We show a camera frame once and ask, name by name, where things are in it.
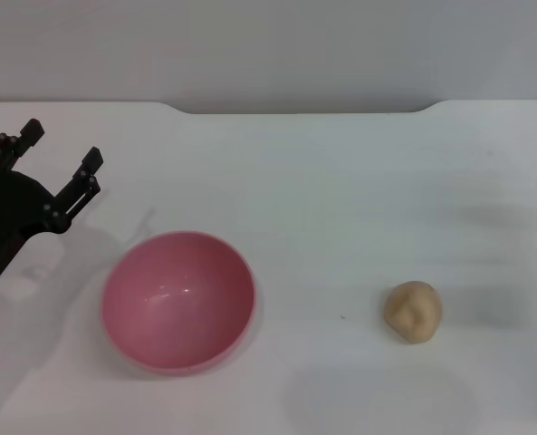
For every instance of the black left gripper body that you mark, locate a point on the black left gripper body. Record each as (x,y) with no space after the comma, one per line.
(5,213)

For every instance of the pink plastic bowl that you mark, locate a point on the pink plastic bowl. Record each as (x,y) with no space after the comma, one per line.
(177,303)

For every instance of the beige egg yolk pastry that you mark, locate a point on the beige egg yolk pastry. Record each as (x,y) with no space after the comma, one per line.
(413,312)

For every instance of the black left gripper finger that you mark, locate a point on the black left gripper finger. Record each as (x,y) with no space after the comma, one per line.
(12,147)
(75,190)

